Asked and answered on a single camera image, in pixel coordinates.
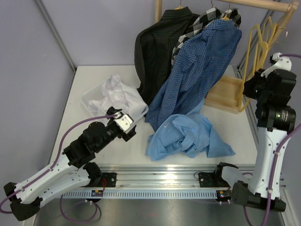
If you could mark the aluminium rail base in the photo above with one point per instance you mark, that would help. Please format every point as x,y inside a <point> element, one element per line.
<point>157,177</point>

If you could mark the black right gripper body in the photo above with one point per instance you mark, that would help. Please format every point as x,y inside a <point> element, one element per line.
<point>257,89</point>

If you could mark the yellow hanger of blue shirt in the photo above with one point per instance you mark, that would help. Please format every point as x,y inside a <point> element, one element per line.
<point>252,63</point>

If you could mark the hanger of black shirt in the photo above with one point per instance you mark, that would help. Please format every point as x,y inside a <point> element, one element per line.
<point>180,6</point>

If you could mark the white slotted cable duct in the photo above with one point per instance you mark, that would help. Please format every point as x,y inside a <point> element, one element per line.
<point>142,194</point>

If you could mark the light blue shirt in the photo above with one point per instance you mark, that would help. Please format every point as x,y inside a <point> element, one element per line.
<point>189,134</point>

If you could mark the black white checkered shirt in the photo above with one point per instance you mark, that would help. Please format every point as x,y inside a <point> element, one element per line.
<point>202,22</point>

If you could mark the black pinstripe shirt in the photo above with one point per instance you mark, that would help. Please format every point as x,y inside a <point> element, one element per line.
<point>153,50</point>

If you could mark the blue plaid shirt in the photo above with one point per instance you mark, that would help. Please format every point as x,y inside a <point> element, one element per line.
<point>200,63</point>

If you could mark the aluminium corner frame post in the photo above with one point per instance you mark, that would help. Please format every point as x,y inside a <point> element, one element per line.
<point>46,16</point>

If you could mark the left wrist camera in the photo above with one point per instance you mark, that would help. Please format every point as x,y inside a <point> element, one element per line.
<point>124,121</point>

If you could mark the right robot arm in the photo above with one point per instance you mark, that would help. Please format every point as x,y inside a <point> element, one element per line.
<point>276,121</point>

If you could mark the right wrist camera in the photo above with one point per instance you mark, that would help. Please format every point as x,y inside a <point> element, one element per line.
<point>277,62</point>

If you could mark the yellow hanger of white shirt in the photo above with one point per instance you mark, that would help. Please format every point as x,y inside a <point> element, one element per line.
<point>270,28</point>

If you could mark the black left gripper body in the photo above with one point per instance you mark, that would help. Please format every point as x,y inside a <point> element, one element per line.
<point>112,133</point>

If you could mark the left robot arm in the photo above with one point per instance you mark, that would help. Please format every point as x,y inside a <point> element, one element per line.
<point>73,166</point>

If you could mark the wooden clothes rack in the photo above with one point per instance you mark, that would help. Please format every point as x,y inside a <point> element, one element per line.
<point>223,94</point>

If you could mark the white plastic laundry basket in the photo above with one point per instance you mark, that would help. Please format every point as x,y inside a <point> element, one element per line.
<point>113,106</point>

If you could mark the hanger of plaid shirt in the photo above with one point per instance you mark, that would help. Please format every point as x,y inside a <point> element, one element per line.
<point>226,18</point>

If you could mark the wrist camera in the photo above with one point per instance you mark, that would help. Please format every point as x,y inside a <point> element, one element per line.
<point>277,62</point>
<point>124,121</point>

